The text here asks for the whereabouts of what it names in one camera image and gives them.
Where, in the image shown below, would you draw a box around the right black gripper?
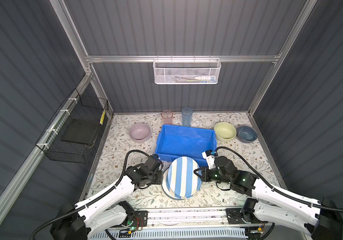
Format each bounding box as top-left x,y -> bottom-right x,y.
192,165 -> 230,185

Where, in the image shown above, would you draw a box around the blue white striped plate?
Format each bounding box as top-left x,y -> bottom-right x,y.
167,157 -> 202,197

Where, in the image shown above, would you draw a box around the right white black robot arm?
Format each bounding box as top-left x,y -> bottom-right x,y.
193,156 -> 343,240

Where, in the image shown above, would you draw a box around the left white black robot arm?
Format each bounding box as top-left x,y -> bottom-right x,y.
50,155 -> 163,240

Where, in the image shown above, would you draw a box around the blue plastic bin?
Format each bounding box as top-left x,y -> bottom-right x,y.
155,125 -> 217,167

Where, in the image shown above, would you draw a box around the green ceramic bowl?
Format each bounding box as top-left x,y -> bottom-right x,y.
214,122 -> 237,142

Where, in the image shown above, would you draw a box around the pink ceramic bowl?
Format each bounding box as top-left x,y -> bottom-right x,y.
129,123 -> 151,143

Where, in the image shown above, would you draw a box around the dark blue ceramic bowl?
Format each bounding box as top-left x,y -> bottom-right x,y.
236,126 -> 258,143

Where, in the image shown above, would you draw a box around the floral table mat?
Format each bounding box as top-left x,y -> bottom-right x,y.
86,112 -> 285,209

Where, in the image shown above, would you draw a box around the pink translucent cup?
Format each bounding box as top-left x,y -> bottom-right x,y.
161,110 -> 173,125

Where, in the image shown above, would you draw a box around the yellow tag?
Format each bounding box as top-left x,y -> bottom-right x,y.
99,110 -> 105,125

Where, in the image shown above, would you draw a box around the blue translucent cup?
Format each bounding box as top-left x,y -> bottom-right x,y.
181,107 -> 193,127

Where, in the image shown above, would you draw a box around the black pad in basket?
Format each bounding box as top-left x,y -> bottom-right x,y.
61,119 -> 97,145

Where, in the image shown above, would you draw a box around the pens in mesh basket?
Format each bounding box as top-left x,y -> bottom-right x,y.
173,76 -> 216,83

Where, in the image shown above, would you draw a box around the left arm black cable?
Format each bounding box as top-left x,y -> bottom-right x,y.
29,149 -> 151,240

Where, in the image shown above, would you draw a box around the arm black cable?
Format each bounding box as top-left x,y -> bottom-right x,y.
214,146 -> 343,225
29,149 -> 151,240

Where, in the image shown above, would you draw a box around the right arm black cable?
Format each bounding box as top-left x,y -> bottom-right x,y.
214,146 -> 343,225

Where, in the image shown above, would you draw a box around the black wire basket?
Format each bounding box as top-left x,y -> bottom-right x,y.
36,91 -> 109,164

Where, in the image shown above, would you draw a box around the white wire mesh basket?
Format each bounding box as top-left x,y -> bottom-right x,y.
152,57 -> 221,85

